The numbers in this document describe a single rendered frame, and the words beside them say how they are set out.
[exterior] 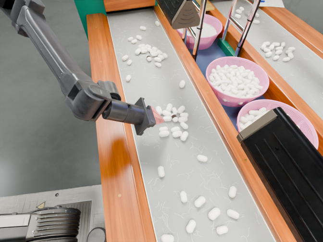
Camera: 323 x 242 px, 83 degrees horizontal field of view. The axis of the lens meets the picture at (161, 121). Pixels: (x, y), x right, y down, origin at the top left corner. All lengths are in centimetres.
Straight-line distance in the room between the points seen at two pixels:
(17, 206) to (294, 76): 134
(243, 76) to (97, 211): 87
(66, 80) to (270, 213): 62
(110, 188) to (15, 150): 135
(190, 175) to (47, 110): 158
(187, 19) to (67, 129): 141
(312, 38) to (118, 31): 104
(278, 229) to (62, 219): 56
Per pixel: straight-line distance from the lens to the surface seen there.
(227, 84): 88
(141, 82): 84
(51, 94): 208
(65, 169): 156
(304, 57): 120
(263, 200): 63
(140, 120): 52
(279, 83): 94
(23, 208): 103
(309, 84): 105
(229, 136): 67
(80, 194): 93
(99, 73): 88
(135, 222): 55
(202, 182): 61
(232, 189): 61
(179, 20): 56
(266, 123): 30
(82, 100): 45
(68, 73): 49
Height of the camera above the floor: 131
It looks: 55 degrees down
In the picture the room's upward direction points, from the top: straight up
